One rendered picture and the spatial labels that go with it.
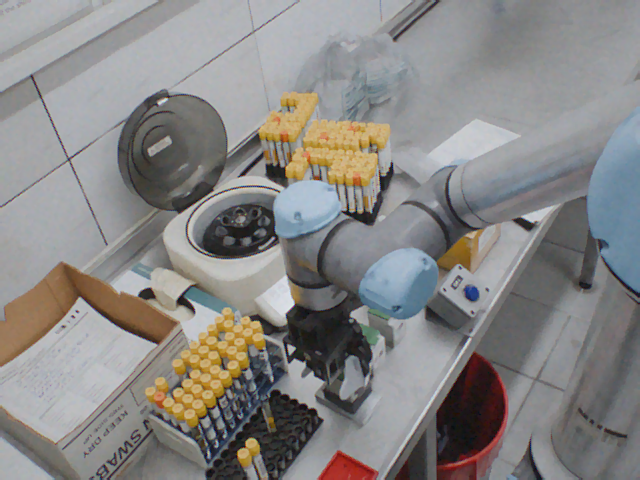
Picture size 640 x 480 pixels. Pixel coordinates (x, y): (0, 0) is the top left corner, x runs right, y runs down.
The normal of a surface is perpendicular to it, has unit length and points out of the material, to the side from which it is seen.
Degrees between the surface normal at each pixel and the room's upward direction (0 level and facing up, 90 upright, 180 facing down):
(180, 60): 90
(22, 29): 93
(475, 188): 73
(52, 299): 88
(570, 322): 0
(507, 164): 60
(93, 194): 90
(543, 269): 0
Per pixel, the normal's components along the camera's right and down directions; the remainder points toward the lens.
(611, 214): -0.68, 0.46
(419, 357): -0.12, -0.74
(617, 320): -0.92, 0.32
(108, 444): 0.80, 0.25
